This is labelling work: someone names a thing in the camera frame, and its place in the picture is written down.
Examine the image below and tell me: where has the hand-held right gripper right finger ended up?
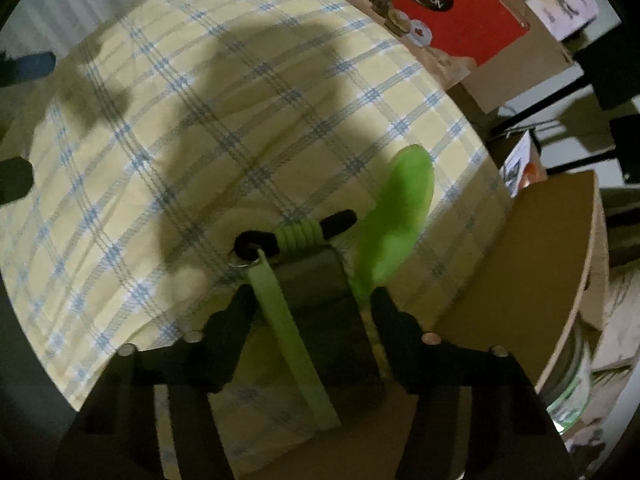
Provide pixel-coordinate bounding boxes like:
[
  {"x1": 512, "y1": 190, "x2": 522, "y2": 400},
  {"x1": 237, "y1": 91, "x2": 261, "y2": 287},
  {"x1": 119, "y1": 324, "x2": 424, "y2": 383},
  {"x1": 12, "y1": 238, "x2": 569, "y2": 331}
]
[{"x1": 370, "y1": 287, "x2": 576, "y2": 480}]

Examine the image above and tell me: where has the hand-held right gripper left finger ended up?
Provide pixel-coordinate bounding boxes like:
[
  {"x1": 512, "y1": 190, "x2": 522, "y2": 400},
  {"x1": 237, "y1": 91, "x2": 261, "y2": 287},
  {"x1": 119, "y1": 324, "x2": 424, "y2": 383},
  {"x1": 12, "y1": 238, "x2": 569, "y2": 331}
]
[{"x1": 50, "y1": 285, "x2": 258, "y2": 480}]

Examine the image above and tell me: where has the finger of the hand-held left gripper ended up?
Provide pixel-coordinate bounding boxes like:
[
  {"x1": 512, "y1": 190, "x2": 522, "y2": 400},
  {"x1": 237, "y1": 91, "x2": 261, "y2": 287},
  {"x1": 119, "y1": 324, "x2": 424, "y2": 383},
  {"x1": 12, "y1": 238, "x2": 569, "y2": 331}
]
[
  {"x1": 0, "y1": 156, "x2": 34, "y2": 206},
  {"x1": 0, "y1": 50, "x2": 57, "y2": 87}
]

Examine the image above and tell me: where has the dark olive pouch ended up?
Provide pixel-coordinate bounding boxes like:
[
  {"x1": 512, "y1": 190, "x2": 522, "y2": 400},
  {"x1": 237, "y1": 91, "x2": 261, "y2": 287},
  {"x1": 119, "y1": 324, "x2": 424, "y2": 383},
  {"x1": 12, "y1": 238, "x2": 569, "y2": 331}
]
[{"x1": 240, "y1": 249, "x2": 387, "y2": 433}]

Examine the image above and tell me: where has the black green handle with strap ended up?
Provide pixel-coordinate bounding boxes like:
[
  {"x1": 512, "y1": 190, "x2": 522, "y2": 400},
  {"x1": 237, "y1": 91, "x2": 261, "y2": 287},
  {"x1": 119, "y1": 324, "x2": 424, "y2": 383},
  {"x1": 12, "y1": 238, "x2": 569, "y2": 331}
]
[{"x1": 230, "y1": 211, "x2": 359, "y2": 432}]

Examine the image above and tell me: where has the yellow blue checked tablecloth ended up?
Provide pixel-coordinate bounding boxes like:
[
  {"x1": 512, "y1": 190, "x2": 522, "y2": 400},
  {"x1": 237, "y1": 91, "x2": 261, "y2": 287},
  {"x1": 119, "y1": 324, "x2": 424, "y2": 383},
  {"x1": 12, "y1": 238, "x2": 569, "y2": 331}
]
[{"x1": 0, "y1": 0, "x2": 517, "y2": 480}]

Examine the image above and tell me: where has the glass jar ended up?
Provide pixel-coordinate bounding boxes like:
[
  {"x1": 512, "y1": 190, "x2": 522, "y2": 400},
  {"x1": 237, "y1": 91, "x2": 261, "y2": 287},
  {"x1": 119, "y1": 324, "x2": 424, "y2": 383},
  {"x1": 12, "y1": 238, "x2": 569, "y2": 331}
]
[{"x1": 542, "y1": 317, "x2": 597, "y2": 437}]

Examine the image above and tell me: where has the small box orange print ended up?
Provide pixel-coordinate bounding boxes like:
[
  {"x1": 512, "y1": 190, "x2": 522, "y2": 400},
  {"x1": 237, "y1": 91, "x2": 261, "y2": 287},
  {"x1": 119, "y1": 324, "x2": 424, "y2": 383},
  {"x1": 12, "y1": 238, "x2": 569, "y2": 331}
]
[{"x1": 499, "y1": 131, "x2": 548, "y2": 197}]

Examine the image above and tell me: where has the closed brown cardboard box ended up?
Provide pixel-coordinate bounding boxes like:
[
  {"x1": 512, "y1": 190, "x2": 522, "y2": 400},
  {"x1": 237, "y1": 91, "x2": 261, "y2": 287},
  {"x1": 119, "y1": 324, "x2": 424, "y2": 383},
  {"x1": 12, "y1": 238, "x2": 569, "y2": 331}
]
[{"x1": 447, "y1": 0, "x2": 576, "y2": 117}]

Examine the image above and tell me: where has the black speaker on stand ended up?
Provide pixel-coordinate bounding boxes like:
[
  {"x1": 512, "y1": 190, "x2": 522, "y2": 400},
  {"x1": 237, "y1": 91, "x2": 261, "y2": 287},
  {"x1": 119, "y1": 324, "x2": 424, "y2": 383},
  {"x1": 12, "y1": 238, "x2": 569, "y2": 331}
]
[
  {"x1": 492, "y1": 35, "x2": 640, "y2": 137},
  {"x1": 537, "y1": 112, "x2": 640, "y2": 186}
]

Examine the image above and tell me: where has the red gift box oval label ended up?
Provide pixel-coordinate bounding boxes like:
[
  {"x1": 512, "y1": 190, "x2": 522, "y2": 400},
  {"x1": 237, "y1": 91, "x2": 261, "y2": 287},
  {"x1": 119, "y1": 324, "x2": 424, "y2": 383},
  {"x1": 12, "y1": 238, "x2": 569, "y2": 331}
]
[{"x1": 334, "y1": 0, "x2": 532, "y2": 70}]

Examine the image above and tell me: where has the small white printed box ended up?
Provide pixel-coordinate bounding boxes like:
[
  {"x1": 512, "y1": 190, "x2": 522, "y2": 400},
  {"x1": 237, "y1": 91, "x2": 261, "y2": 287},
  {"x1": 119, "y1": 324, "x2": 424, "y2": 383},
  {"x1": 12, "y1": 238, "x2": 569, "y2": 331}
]
[{"x1": 525, "y1": 0, "x2": 601, "y2": 42}]

